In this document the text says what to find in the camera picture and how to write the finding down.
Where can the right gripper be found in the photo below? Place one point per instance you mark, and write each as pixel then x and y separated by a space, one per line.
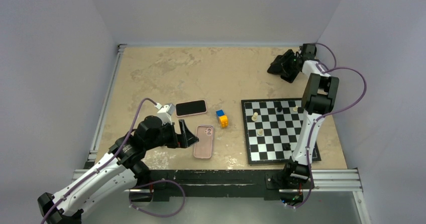
pixel 290 54

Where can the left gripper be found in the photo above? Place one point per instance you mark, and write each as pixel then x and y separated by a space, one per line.
pixel 185 139

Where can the black phone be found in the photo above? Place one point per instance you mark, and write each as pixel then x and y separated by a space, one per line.
pixel 289 77

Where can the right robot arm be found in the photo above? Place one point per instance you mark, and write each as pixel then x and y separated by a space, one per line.
pixel 317 102

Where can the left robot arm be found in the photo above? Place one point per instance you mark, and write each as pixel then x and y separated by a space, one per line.
pixel 119 169

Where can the blue and orange block toy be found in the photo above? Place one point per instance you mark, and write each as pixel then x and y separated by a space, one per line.
pixel 222 118

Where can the white chess piece left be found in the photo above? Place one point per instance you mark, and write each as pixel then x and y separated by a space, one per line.
pixel 254 117

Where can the chessboard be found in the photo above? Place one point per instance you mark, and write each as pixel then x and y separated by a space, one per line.
pixel 279 128

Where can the white chess piece lower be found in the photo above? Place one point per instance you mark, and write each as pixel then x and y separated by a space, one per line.
pixel 260 132

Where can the black chess piece lower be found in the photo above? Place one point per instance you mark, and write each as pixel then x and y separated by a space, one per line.
pixel 286 147

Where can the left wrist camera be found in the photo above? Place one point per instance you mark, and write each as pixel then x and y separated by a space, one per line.
pixel 165 112

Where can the black base frame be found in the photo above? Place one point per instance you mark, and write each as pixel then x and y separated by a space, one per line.
pixel 161 185

